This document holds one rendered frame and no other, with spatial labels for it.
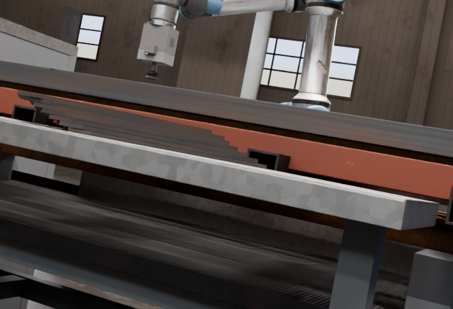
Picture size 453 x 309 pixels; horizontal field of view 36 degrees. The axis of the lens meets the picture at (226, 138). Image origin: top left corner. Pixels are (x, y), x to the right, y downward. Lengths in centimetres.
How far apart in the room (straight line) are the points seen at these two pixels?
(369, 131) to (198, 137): 25
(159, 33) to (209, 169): 126
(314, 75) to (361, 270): 133
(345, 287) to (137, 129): 33
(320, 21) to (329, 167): 112
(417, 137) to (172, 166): 39
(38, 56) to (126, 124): 160
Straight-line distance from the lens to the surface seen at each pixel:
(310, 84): 208
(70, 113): 90
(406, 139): 101
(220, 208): 194
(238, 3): 217
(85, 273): 123
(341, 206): 69
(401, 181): 101
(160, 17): 198
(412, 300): 102
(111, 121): 90
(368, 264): 80
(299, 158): 104
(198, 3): 201
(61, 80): 126
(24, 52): 245
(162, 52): 195
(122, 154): 79
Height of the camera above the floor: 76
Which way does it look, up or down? 1 degrees up
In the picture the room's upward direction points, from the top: 11 degrees clockwise
